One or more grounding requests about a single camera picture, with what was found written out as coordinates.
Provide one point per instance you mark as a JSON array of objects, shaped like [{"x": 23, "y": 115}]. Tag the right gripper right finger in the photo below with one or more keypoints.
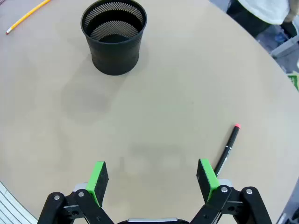
[{"x": 206, "y": 179}]

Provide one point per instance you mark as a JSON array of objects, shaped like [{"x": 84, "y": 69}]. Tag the person's black trousers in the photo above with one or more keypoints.
[{"x": 247, "y": 22}]

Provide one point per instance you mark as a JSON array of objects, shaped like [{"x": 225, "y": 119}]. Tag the yellow pencil with pink eraser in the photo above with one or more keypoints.
[{"x": 25, "y": 17}]

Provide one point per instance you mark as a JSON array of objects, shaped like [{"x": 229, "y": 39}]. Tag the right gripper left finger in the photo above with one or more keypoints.
[{"x": 98, "y": 184}]

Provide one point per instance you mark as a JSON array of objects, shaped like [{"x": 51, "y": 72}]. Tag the black marker with red ends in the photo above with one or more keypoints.
[{"x": 229, "y": 142}]

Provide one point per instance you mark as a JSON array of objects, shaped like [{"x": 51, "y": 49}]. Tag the black mesh pen holder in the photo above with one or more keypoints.
[{"x": 114, "y": 58}]

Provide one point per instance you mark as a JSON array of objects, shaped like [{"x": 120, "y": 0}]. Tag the green printed plastic bag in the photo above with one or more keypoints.
[{"x": 294, "y": 80}]

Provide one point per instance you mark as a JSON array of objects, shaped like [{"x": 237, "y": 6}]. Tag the aluminium rail platform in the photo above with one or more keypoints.
[{"x": 11, "y": 207}]

